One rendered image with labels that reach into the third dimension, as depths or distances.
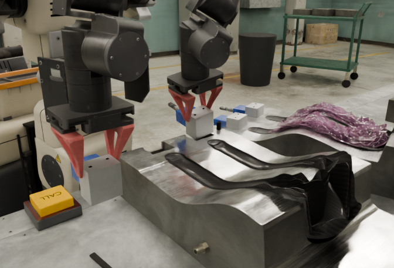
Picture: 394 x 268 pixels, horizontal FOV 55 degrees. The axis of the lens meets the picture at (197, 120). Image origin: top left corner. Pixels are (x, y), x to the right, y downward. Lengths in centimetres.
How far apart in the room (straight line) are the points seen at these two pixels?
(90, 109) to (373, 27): 853
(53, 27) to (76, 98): 47
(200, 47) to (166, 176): 23
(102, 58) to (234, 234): 28
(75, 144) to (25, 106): 80
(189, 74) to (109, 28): 33
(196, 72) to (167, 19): 601
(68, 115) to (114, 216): 28
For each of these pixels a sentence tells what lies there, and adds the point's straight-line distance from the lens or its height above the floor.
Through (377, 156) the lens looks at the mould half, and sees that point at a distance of 85.
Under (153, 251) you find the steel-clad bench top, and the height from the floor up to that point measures 80.
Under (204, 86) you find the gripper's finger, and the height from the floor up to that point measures 101.
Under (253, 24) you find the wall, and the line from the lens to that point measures 787.
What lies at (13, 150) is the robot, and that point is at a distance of 126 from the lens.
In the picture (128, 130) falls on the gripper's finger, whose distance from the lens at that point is 53.
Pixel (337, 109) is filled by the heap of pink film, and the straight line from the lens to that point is 98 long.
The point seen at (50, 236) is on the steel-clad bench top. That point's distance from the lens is 71.
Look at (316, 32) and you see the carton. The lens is 865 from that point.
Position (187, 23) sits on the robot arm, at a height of 113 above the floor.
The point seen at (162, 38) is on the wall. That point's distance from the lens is 672.
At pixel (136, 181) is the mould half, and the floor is 86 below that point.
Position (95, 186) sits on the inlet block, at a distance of 55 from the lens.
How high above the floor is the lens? 120
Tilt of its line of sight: 20 degrees down
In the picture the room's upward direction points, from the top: straight up
